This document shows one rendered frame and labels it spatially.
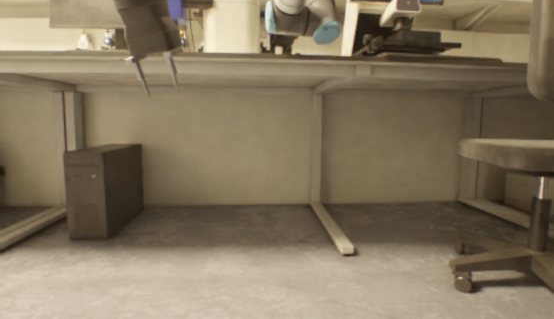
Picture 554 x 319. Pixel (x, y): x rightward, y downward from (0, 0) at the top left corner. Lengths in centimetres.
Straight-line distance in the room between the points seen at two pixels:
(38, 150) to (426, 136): 245
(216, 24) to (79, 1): 70
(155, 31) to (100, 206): 110
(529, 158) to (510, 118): 151
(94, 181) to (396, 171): 171
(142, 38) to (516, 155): 92
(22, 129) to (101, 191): 94
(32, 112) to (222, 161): 118
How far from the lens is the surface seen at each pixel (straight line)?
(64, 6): 158
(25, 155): 228
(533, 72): 94
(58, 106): 201
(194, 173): 185
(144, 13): 48
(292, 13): 87
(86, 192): 149
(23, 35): 230
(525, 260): 125
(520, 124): 253
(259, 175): 181
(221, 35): 104
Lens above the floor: 55
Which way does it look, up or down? 5 degrees down
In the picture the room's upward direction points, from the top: 1 degrees clockwise
